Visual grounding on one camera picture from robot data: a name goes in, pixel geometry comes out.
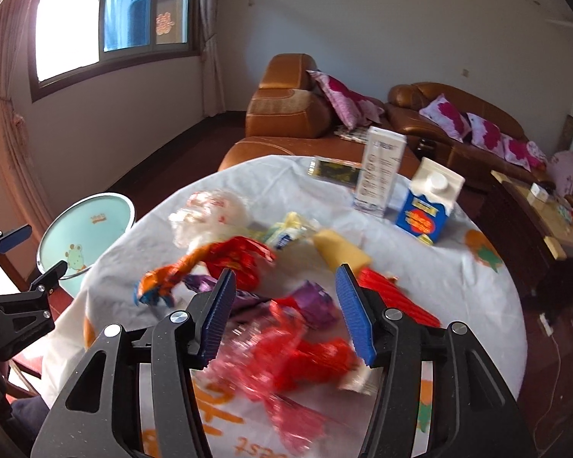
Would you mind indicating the red foam net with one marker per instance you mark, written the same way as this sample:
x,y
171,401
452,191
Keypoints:
x,y
401,298

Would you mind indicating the white power strip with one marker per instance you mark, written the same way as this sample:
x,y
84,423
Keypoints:
x,y
546,324

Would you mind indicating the clear plastic bag red print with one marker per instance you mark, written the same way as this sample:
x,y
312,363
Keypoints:
x,y
210,217

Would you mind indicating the plaid seat cushion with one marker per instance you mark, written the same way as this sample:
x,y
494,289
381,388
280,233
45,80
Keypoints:
x,y
351,133

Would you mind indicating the dark snack packet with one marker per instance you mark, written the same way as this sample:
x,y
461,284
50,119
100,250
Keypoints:
x,y
334,171

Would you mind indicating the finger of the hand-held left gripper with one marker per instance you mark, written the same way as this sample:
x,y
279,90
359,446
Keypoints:
x,y
14,238
45,279

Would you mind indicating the yellow packet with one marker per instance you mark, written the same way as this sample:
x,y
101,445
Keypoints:
x,y
341,248

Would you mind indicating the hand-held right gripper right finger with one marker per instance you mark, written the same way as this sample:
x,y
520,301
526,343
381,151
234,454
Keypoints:
x,y
355,317

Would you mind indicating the pink curtain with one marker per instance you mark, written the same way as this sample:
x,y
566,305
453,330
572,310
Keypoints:
x,y
9,129

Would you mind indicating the tall white carton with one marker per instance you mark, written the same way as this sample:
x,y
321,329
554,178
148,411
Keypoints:
x,y
379,171

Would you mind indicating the brown leather chaise sofa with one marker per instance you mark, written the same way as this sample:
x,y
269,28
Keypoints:
x,y
286,105

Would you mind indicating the white printed tablecloth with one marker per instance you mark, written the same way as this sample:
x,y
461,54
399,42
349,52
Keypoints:
x,y
458,296

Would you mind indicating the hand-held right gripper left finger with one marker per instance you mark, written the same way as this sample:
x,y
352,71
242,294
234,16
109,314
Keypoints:
x,y
218,317

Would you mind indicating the wooden board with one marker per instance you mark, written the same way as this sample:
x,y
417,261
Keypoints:
x,y
568,133

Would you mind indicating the blue white milk carton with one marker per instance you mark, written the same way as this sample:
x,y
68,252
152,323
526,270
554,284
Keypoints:
x,y
425,205

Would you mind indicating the window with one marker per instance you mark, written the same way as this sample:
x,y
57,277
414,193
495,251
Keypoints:
x,y
119,9

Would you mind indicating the pink cloth cover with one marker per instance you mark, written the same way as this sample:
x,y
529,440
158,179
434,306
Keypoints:
x,y
570,171

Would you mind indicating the dark pink floral pillow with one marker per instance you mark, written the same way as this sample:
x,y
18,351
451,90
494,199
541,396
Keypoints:
x,y
336,93

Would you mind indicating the beige curtain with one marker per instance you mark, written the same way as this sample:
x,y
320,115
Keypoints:
x,y
212,33

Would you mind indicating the purple foil wrapper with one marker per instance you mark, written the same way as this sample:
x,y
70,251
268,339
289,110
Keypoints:
x,y
315,303
243,298

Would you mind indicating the light pink pillow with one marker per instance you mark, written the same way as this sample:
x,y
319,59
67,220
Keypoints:
x,y
370,107

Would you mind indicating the yellow white crumpled wrapper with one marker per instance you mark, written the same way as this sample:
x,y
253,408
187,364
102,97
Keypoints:
x,y
289,231

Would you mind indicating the red orange foil wrapper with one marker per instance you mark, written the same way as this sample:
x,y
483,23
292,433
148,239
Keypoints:
x,y
229,255

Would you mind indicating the wooden coffee table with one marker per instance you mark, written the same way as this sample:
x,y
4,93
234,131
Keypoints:
x,y
520,229

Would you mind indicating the pink white floral pillow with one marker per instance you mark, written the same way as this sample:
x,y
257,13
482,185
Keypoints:
x,y
523,151
444,117
484,131

